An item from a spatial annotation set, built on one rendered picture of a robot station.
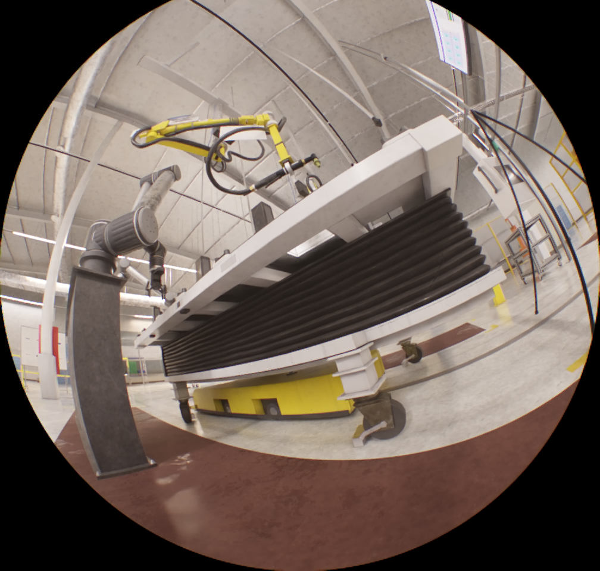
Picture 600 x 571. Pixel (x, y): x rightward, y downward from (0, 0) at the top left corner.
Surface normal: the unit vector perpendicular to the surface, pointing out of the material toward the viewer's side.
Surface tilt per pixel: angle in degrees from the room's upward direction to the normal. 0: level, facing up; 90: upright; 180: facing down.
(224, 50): 176
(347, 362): 90
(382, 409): 90
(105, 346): 90
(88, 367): 90
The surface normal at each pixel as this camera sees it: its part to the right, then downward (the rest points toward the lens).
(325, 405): -0.57, -0.15
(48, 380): 0.78, -0.42
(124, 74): 0.31, 0.90
